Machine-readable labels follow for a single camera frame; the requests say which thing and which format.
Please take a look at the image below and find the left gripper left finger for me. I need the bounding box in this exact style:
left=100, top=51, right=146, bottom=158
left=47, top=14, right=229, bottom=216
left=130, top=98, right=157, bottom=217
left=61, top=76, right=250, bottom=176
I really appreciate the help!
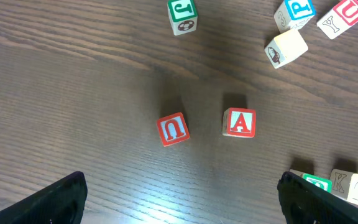
left=0, top=171, right=88, bottom=224

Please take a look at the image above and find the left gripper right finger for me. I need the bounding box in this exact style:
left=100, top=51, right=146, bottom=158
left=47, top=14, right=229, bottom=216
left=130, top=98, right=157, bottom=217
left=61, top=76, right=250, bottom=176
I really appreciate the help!
left=277, top=171, right=358, bottom=224

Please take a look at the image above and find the green R block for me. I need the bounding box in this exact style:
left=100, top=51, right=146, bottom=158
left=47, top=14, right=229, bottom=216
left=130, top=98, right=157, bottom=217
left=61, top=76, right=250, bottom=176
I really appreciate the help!
left=290, top=169, right=332, bottom=192

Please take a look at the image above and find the red A block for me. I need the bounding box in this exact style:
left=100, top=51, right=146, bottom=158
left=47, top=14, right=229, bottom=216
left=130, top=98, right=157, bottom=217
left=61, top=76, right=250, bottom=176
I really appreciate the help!
left=222, top=108, right=256, bottom=138

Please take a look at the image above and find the red U block lower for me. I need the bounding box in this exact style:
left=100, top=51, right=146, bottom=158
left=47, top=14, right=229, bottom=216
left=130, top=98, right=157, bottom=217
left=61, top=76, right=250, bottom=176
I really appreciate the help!
left=156, top=112, right=190, bottom=147

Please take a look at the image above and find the red u block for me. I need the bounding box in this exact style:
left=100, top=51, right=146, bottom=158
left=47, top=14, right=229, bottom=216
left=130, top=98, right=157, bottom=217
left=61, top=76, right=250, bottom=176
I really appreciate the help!
left=316, top=0, right=358, bottom=40
left=156, top=112, right=190, bottom=147

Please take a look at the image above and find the yellow block left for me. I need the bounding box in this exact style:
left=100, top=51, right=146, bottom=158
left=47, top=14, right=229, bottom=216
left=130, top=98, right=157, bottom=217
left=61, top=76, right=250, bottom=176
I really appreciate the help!
left=264, top=29, right=308, bottom=69

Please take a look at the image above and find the blue P block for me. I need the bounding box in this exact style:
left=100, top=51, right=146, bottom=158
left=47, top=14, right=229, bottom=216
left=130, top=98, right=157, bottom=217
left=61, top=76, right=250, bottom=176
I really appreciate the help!
left=273, top=0, right=316, bottom=33

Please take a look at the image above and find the red U block upper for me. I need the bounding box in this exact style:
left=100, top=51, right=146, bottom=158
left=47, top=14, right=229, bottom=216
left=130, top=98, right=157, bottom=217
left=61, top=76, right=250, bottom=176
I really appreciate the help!
left=316, top=0, right=358, bottom=40

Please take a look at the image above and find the green J block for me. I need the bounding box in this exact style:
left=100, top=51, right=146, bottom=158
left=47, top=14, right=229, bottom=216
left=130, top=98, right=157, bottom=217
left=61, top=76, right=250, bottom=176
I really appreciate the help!
left=167, top=0, right=198, bottom=35

